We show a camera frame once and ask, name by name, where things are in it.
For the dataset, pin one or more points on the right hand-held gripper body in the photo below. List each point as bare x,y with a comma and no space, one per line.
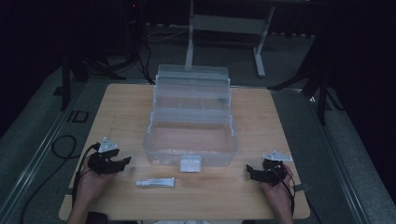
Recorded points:
275,172

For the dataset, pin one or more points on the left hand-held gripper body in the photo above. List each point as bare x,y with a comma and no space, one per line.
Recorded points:
101,161

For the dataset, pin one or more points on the person's right hand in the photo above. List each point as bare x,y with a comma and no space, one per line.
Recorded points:
280,194

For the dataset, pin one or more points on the person's left hand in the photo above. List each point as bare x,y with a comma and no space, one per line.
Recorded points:
91,183

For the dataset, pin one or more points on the grey tape piece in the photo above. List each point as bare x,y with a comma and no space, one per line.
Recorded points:
301,187

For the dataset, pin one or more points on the white tube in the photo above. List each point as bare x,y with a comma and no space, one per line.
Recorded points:
155,182

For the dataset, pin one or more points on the person's dark clothing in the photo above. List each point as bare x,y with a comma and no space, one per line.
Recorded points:
97,218

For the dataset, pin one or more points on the clear plastic tiered storage box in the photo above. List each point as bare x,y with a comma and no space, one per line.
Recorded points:
190,121

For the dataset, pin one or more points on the black stand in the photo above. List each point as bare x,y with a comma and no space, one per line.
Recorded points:
320,84
67,71

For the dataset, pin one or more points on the power strip with red light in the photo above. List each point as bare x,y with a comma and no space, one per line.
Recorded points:
134,9

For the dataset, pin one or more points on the white metal stand frame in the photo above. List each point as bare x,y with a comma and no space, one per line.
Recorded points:
227,23

